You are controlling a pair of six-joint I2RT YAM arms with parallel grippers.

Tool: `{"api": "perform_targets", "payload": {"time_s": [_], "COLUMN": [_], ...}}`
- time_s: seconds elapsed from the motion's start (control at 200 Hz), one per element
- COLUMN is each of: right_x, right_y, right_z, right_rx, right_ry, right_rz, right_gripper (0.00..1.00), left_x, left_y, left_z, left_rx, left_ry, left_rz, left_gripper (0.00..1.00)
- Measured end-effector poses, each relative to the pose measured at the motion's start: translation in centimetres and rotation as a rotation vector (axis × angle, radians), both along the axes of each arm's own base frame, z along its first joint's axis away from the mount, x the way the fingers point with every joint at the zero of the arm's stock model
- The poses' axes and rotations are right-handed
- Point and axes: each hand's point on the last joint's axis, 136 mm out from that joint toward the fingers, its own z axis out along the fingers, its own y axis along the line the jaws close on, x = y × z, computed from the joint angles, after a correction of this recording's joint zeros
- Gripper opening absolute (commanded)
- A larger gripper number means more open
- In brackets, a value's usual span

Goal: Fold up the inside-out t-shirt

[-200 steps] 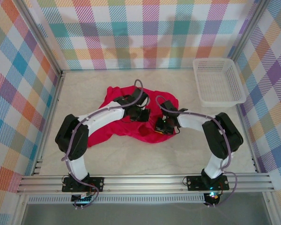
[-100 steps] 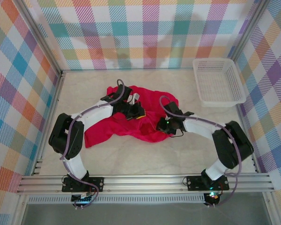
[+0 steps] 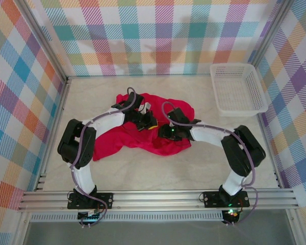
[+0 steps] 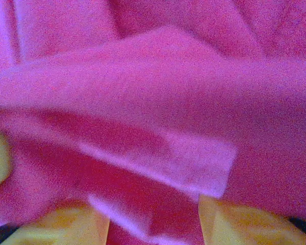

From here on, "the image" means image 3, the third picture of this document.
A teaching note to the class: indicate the red t-shirt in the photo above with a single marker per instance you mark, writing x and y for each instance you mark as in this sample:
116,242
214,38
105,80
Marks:
117,143

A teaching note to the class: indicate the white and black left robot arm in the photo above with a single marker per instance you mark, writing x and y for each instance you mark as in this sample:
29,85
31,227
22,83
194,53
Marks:
109,122

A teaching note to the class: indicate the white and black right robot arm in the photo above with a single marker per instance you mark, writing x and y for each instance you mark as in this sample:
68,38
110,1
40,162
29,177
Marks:
209,135

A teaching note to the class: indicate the aluminium mounting beam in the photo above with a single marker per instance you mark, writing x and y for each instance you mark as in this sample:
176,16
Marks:
155,199

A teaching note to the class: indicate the white plastic basket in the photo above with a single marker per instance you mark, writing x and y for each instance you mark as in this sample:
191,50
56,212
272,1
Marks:
238,89

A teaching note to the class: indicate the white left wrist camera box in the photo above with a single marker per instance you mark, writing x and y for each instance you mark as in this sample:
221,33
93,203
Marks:
144,108

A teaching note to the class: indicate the aluminium rail under checked wall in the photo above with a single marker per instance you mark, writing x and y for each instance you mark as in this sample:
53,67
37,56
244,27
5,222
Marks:
117,76

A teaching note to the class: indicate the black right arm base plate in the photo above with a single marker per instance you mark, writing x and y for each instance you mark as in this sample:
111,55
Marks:
210,201

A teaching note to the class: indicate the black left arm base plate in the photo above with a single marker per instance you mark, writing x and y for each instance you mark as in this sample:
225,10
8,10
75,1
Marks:
72,204

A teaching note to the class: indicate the aluminium frame post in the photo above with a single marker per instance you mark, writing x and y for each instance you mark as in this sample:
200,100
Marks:
270,33
44,43

